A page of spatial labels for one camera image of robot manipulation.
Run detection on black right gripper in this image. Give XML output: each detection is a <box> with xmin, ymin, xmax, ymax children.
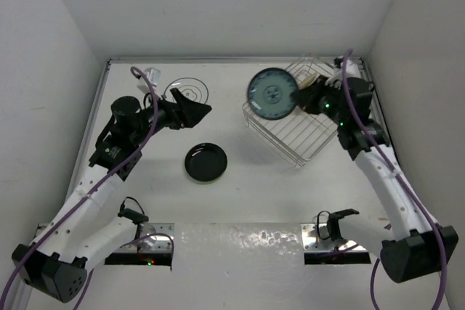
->
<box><xmin>291</xmin><ymin>74</ymin><xmax>348</xmax><ymax>125</ymax></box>

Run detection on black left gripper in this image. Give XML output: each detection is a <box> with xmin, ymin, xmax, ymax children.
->
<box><xmin>130</xmin><ymin>87</ymin><xmax>209</xmax><ymax>144</ymax></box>

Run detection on cream beige plate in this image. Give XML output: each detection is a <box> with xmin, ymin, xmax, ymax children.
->
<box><xmin>299</xmin><ymin>72</ymin><xmax>320</xmax><ymax>90</ymax></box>

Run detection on white plate ring pattern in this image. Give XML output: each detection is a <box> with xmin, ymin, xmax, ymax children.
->
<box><xmin>163</xmin><ymin>77</ymin><xmax>209</xmax><ymax>104</ymax></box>

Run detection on teal blue patterned plate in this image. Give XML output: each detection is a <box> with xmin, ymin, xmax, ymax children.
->
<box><xmin>246</xmin><ymin>68</ymin><xmax>299</xmax><ymax>121</ymax></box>

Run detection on black plate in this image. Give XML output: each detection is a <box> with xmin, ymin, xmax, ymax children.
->
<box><xmin>184</xmin><ymin>142</ymin><xmax>228</xmax><ymax>183</ymax></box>

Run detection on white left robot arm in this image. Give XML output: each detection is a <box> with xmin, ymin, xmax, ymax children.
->
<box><xmin>12</xmin><ymin>88</ymin><xmax>212</xmax><ymax>303</ymax></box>

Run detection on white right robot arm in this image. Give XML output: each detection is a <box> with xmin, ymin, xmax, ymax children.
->
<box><xmin>291</xmin><ymin>76</ymin><xmax>458</xmax><ymax>283</ymax></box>

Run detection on silver wire dish rack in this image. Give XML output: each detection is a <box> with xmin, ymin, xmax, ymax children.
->
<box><xmin>242</xmin><ymin>52</ymin><xmax>336</xmax><ymax>166</ymax></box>

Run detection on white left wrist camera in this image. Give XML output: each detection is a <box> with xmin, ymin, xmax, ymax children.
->
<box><xmin>137</xmin><ymin>68</ymin><xmax>161</xmax><ymax>90</ymax></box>

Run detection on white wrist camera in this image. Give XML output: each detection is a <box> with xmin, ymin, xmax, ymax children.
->
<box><xmin>325</xmin><ymin>56</ymin><xmax>362</xmax><ymax>86</ymax></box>
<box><xmin>137</xmin><ymin>68</ymin><xmax>161</xmax><ymax>90</ymax></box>

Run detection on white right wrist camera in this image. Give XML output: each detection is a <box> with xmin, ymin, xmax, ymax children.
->
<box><xmin>325</xmin><ymin>56</ymin><xmax>362</xmax><ymax>86</ymax></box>

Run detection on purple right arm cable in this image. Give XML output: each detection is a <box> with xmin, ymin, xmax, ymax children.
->
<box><xmin>339</xmin><ymin>48</ymin><xmax>448</xmax><ymax>310</ymax></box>

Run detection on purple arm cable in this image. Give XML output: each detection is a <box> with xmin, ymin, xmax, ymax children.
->
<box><xmin>0</xmin><ymin>66</ymin><xmax>161</xmax><ymax>310</ymax></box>
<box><xmin>339</xmin><ymin>48</ymin><xmax>448</xmax><ymax>310</ymax></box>

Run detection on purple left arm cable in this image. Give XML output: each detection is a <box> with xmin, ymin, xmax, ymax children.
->
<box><xmin>0</xmin><ymin>66</ymin><xmax>161</xmax><ymax>310</ymax></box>

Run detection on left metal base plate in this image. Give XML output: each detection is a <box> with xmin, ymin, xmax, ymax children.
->
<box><xmin>124</xmin><ymin>223</ymin><xmax>175</xmax><ymax>253</ymax></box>

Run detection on metal base plate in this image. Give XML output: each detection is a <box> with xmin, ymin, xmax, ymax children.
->
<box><xmin>124</xmin><ymin>223</ymin><xmax>175</xmax><ymax>253</ymax></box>
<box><xmin>301</xmin><ymin>223</ymin><xmax>366</xmax><ymax>253</ymax></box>

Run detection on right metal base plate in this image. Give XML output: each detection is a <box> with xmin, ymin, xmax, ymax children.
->
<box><xmin>301</xmin><ymin>223</ymin><xmax>366</xmax><ymax>253</ymax></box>

